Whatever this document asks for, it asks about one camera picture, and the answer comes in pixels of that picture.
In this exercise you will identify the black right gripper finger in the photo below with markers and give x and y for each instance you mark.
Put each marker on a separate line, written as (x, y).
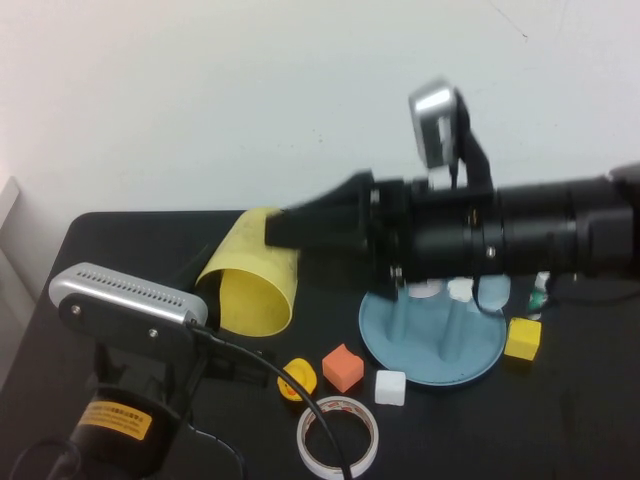
(345, 192)
(310, 230)

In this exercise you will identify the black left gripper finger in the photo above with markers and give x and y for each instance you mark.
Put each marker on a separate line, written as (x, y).
(235, 365)
(187, 277)

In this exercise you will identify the blue cup stand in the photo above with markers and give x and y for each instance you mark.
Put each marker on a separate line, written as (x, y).
(425, 355)

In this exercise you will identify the yellow plastic cup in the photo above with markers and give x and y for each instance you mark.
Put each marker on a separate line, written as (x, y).
(255, 305)

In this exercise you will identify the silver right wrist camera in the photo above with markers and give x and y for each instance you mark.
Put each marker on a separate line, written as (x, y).
(435, 125)

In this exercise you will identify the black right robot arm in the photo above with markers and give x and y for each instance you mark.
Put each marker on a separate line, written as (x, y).
(550, 225)

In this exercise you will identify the white tape roll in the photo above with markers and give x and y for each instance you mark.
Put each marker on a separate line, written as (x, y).
(306, 450)

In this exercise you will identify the orange foam cube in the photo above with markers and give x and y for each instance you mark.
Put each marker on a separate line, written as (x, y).
(342, 370)

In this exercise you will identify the white foam cube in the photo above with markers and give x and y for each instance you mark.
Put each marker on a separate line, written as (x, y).
(390, 387)

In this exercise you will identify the green white glue stick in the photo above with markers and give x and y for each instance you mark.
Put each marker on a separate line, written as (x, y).
(536, 300)

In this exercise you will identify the yellow rubber duck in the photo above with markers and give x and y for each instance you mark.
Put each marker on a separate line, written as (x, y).
(300, 372)

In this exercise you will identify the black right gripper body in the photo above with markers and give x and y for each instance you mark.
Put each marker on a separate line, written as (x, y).
(435, 235)

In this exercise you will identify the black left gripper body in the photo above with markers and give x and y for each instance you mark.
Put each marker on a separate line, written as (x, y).
(145, 375)

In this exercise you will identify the yellow foam cube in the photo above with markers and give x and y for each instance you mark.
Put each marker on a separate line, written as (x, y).
(522, 340)

